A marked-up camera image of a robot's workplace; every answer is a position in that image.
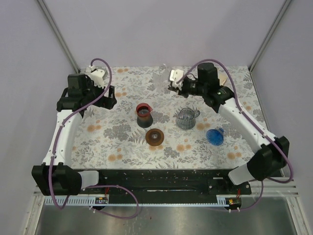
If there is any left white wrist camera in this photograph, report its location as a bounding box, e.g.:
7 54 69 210
85 66 108 89

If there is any blue glass dripper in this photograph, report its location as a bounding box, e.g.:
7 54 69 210
206 128 224 146

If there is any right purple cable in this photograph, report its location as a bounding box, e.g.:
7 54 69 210
179 58 294 213

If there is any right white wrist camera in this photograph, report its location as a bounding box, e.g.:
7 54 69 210
169 69 184 87

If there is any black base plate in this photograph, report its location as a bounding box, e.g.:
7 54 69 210
76 169 251 205

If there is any white slotted cable duct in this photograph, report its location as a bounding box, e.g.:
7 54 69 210
56 194 229 207

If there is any clear glass pitcher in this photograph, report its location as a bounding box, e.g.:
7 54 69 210
176 108 200 130

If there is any floral patterned table mat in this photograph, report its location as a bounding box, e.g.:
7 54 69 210
71 67 253 169

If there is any left aluminium frame post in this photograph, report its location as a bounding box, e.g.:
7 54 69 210
35 0 81 73

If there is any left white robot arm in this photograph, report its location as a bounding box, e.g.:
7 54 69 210
31 69 117 196

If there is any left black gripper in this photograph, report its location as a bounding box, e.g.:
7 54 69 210
83 78 116 109

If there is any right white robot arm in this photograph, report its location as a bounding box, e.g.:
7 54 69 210
168 59 291 194

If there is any right aluminium frame post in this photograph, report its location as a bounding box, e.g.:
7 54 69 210
248 0 293 73

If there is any dark carafe with red rim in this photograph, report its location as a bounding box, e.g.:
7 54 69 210
136 103 153 128

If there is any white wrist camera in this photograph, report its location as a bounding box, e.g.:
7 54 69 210
85 66 108 89
169 69 184 87

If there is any brown wooden dripper ring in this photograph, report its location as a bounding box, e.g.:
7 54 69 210
145 128 165 147

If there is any aluminium frame post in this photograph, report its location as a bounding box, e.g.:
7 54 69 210
35 0 81 73
248 0 293 73

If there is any coffee filter pack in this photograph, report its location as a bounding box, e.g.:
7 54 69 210
218 73 227 86

